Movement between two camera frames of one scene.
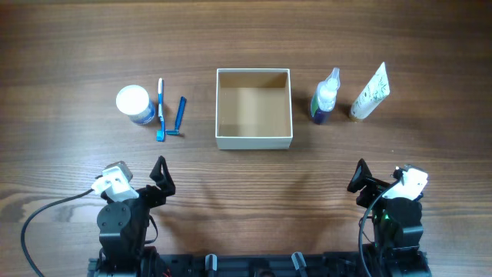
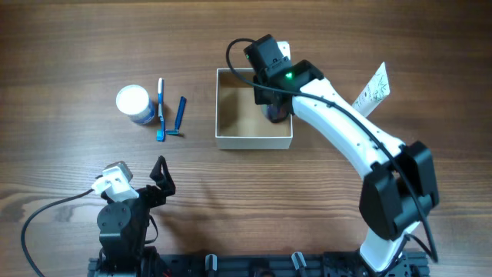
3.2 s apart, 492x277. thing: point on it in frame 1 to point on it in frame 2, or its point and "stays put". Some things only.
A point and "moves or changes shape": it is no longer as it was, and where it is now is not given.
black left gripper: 158,197 stays put
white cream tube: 374,94 stays put
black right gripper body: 373,187 to 260,96
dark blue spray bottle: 324,101 moves or changes shape
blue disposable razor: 180,114 stays put
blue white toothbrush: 161,133 stays put
